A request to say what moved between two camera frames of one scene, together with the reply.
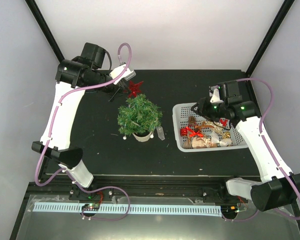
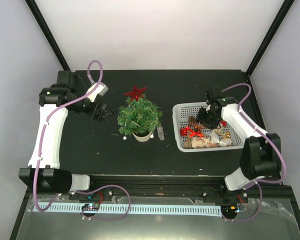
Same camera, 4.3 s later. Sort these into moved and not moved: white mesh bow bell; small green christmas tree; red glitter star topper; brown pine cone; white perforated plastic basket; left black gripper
Moved: red glitter star topper; left black gripper
Not moved: brown pine cone; white mesh bow bell; white perforated plastic basket; small green christmas tree
